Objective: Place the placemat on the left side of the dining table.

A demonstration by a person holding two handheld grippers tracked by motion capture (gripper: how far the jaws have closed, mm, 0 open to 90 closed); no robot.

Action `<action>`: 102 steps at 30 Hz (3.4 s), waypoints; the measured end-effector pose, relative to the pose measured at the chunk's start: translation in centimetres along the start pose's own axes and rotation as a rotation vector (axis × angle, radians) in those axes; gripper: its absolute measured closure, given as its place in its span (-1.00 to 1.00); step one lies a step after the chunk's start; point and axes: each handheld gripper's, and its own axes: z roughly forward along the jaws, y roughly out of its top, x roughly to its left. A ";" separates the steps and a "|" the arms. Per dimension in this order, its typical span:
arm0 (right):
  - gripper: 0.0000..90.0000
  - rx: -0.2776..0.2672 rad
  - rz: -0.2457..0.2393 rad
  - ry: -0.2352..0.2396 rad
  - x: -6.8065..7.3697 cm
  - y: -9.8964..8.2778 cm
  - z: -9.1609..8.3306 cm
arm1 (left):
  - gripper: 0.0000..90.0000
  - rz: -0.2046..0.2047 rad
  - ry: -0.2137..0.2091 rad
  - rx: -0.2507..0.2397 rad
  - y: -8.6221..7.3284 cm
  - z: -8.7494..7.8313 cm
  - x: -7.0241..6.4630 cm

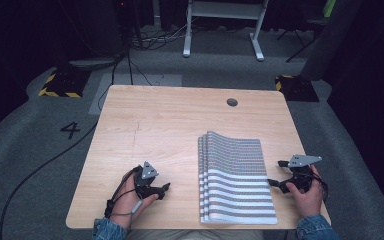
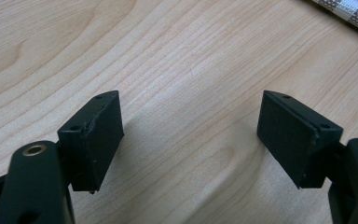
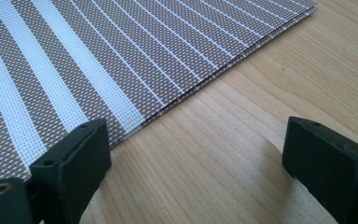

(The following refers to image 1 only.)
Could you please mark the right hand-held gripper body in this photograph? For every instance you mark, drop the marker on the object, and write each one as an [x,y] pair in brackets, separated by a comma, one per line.
[301,176]

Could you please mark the dark grey curtain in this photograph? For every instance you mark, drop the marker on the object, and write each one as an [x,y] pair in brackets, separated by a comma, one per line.
[330,43]

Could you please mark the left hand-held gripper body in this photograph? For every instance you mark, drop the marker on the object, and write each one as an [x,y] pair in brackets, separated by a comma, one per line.
[145,173]

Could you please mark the yellow-black striped stand base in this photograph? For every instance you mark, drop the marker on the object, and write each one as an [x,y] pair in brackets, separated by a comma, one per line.
[296,88]
[65,83]

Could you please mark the black stand with round base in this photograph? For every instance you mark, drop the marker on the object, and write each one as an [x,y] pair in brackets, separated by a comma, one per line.
[95,62]

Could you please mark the person's right hand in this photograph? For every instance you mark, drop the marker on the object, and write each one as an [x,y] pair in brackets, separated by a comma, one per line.
[308,203]

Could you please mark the person's left hand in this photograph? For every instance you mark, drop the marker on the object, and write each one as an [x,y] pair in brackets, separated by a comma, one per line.
[126,200]

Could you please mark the black chair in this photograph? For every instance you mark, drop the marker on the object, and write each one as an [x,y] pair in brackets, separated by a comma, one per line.
[308,31]

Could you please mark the white desk frame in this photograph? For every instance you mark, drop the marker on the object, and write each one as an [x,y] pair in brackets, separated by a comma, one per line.
[225,10]

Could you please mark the striped cloth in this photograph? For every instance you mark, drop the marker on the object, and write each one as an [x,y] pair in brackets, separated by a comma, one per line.
[236,180]

